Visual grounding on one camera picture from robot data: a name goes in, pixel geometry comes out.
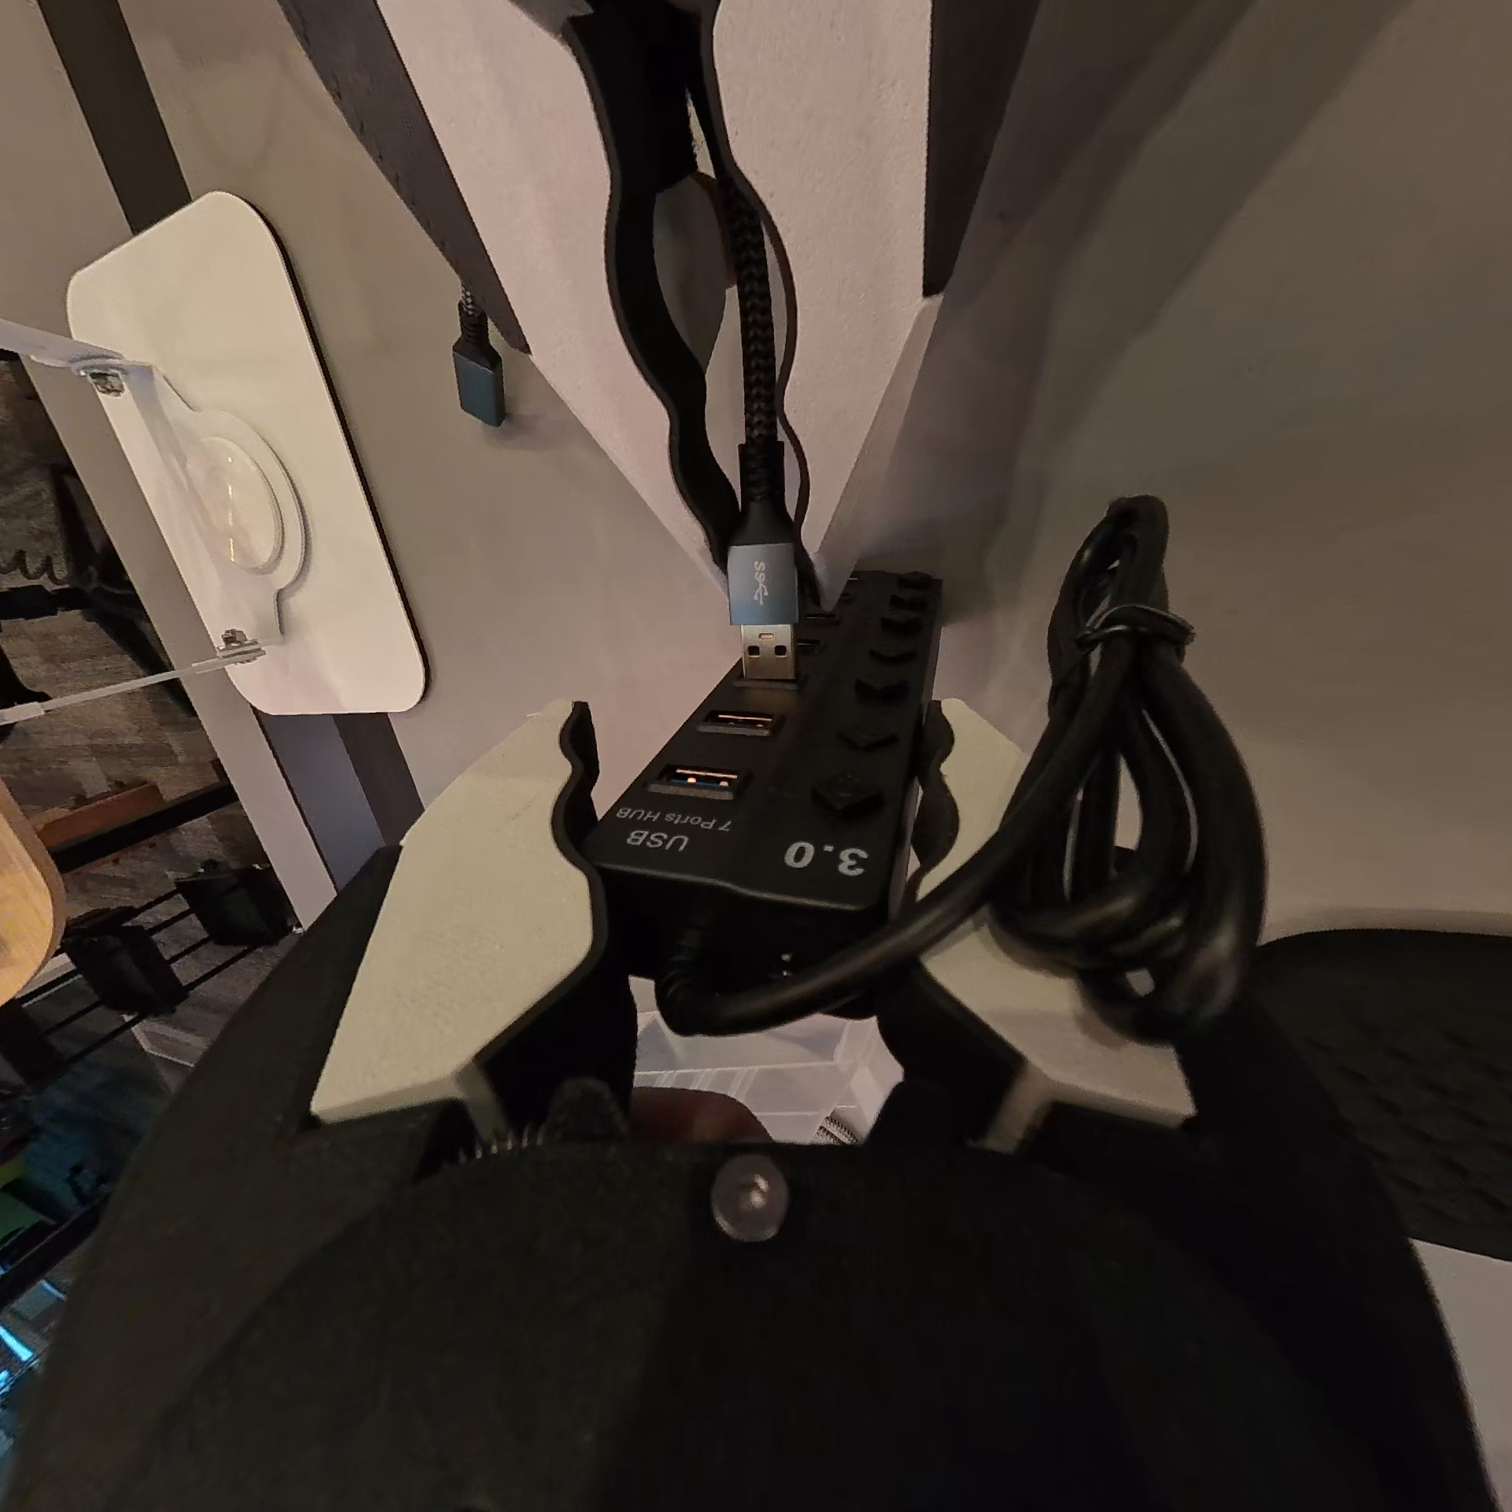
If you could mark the black seven-port usb hub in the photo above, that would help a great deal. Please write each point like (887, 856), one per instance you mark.
(734, 874)

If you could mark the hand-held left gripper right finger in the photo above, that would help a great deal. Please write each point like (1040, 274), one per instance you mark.
(987, 767)

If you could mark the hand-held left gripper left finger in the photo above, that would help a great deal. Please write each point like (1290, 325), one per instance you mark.
(449, 946)

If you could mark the white book stand wooden board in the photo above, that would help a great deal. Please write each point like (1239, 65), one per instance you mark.
(332, 472)

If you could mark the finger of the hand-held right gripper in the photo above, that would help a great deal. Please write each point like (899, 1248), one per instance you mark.
(521, 177)
(851, 177)

